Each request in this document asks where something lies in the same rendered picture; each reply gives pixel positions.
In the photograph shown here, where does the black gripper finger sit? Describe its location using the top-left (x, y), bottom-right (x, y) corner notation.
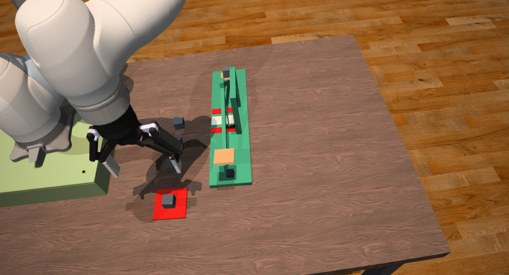
top-left (125, 120), bottom-right (184, 173)
top-left (86, 126), bottom-right (120, 178)

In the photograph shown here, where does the red flat square plate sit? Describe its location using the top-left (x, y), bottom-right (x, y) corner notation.
top-left (153, 187), bottom-right (188, 220)

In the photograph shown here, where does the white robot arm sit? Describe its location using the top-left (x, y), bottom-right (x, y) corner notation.
top-left (0, 0), bottom-right (186, 165)

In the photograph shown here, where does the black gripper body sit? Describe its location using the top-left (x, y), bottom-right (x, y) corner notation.
top-left (93, 105), bottom-right (144, 146)

